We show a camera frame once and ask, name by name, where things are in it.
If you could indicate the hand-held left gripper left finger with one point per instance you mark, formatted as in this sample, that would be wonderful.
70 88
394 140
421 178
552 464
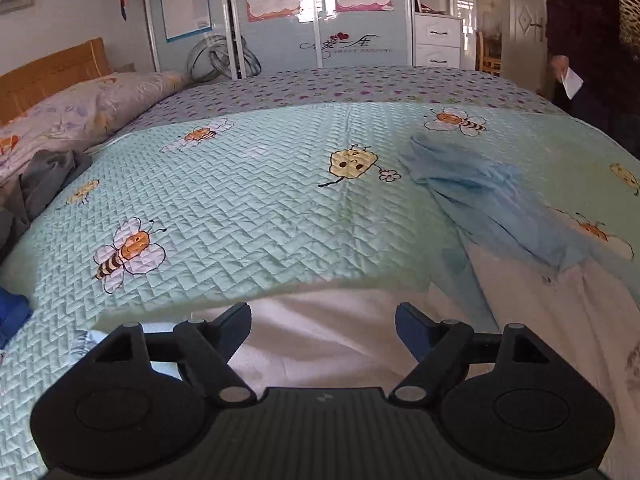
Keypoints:
232 327

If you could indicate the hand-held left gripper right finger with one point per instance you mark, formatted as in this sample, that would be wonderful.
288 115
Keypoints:
412 329

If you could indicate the grey clothes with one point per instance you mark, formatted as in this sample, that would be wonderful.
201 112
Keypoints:
45 175

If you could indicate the green quilted bee bedspread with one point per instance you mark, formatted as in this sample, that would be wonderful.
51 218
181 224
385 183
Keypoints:
250 200

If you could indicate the blue cloth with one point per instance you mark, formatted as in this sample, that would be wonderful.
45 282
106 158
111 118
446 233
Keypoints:
12 315

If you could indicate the purple floral bed sheet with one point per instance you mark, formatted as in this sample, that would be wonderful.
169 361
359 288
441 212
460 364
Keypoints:
350 85

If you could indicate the floral pillow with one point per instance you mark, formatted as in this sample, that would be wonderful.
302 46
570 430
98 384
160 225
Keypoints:
90 105

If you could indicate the coiled hoops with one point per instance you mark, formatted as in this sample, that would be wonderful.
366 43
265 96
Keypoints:
220 60

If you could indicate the wooden chair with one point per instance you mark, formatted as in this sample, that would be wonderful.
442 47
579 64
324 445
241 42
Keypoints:
490 57

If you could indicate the white wardrobe with sliding doors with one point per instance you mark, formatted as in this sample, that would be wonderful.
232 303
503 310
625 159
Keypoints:
280 45

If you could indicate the white drawer unit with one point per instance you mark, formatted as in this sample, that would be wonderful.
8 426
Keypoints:
437 40

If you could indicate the white paper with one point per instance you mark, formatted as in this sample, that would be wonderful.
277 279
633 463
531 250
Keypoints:
572 82

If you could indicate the wooden headboard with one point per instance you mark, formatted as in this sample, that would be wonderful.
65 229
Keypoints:
50 70

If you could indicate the white door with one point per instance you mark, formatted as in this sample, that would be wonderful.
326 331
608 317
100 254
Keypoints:
522 20

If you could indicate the blue bordered wall poster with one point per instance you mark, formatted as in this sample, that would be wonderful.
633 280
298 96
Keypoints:
186 2

